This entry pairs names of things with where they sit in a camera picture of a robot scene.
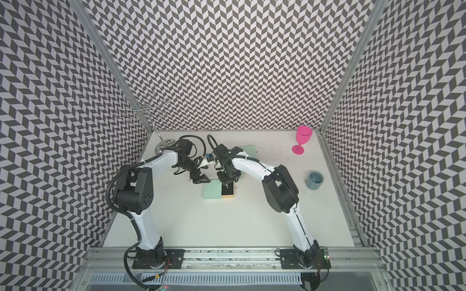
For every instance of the silver metal jewelry stand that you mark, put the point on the silver metal jewelry stand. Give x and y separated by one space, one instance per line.
155 108

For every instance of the pink plastic goblet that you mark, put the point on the pink plastic goblet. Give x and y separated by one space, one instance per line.
303 135

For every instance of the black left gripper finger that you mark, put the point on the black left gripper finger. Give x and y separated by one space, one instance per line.
196 178
202 178

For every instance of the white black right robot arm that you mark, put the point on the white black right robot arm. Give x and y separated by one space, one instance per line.
281 194

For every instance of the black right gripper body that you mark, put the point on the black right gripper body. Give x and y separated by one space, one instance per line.
228 176

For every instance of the mint green drawer jewelry box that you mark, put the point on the mint green drawer jewelry box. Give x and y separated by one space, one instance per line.
250 150

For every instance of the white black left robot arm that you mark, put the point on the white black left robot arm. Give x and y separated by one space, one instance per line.
131 193

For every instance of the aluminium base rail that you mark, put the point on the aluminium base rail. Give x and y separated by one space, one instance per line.
229 259

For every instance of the teal round dish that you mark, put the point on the teal round dish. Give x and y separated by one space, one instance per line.
314 180

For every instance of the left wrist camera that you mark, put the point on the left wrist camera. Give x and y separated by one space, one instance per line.
208 160

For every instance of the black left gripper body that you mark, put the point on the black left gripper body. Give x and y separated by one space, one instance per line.
190 166

